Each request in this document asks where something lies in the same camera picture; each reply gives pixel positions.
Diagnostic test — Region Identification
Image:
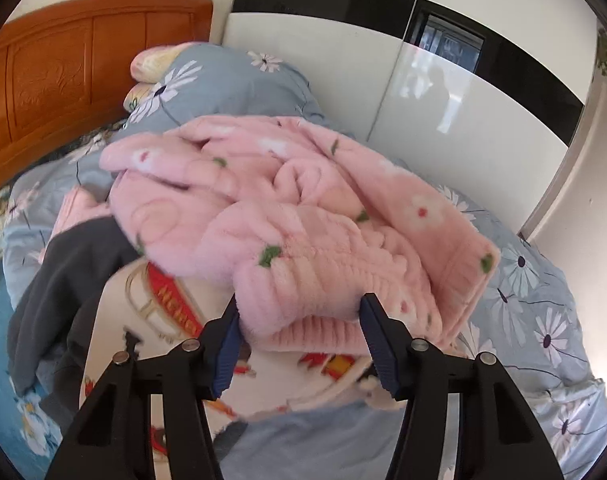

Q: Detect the pink fleece floral garment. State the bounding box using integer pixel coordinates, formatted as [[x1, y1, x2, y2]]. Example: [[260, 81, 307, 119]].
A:
[[100, 115, 500, 354]]

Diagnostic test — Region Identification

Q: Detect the teal floral bed sheet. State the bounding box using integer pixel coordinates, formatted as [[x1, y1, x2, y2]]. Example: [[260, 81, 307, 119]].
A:
[[0, 184, 65, 480]]

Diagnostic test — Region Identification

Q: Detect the grey-blue daisy quilt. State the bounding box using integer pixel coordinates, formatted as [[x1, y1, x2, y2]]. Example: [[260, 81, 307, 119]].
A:
[[0, 46, 607, 479]]

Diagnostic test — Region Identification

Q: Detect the dark grey garment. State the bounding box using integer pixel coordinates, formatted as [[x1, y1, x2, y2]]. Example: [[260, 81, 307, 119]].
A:
[[5, 214, 143, 397]]

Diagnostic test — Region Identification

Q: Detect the cream cartoon car garment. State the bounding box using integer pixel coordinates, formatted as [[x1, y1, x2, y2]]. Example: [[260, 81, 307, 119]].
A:
[[78, 259, 410, 480]]

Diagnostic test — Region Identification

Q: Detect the white black-striped wardrobe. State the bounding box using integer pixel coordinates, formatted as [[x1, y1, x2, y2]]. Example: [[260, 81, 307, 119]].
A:
[[224, 0, 597, 231]]

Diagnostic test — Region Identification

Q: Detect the orange wooden headboard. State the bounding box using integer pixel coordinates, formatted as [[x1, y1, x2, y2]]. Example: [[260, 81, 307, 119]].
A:
[[0, 0, 214, 187]]

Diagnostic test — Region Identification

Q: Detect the pink floral pillow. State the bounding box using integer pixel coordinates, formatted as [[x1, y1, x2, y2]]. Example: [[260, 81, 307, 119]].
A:
[[124, 42, 195, 113]]

